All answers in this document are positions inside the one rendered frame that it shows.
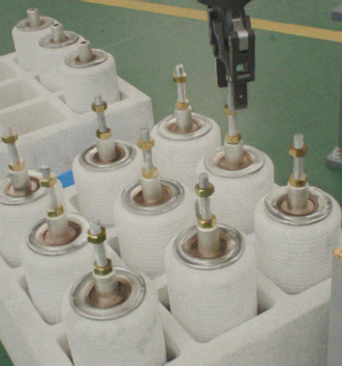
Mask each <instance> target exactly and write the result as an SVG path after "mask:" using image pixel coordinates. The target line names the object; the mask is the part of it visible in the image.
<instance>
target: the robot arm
mask: <svg viewBox="0 0 342 366"><path fill-rule="evenodd" d="M251 1H253V0H196V2H198V3H200V4H203V5H206V11H207V20H208V29H209V43H210V45H211V46H212V53H213V56H218V57H215V64H216V77H217V84H218V87H220V88H224V87H228V96H229V108H230V111H231V112H232V113H233V114H236V112H246V111H247V110H249V108H250V101H249V81H255V78H256V75H255V38H256V33H255V31H254V30H253V29H251V23H250V16H249V15H246V14H245V10H244V6H246V5H247V4H248V3H249V2H251ZM241 64H242V65H243V70H239V71H237V66H238V65H241Z"/></svg>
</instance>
